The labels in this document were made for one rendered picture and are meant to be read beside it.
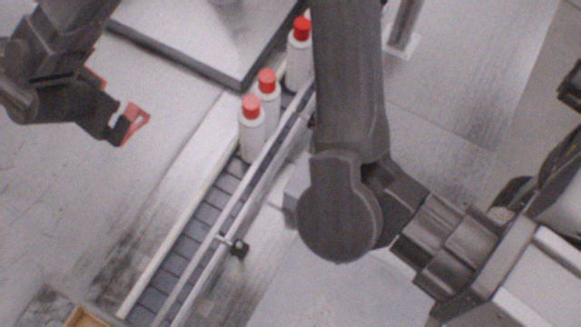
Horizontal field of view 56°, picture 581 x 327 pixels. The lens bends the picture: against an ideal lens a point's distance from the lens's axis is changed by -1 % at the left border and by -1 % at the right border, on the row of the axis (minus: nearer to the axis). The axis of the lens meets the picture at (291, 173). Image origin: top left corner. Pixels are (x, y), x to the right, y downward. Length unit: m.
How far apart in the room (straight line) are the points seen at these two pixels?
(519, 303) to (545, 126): 2.05
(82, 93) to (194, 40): 0.57
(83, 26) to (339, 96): 0.31
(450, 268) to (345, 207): 0.10
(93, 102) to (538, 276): 0.59
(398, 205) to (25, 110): 0.47
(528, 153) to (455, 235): 1.92
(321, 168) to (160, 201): 0.75
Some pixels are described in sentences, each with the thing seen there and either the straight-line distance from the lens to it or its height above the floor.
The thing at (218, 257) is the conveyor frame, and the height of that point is 0.88.
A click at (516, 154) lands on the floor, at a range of 2.35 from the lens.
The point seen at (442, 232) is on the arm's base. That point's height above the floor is 1.48.
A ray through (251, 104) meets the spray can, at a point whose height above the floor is 1.08.
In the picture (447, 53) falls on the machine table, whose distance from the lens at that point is 1.42.
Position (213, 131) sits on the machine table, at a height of 0.83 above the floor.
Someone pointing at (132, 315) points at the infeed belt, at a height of 0.88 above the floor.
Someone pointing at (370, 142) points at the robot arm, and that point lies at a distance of 0.47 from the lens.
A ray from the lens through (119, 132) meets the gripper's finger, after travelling 0.81.
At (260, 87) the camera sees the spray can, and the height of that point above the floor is 1.06.
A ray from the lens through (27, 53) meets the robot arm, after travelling 0.69.
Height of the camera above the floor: 1.91
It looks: 66 degrees down
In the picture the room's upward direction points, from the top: 7 degrees clockwise
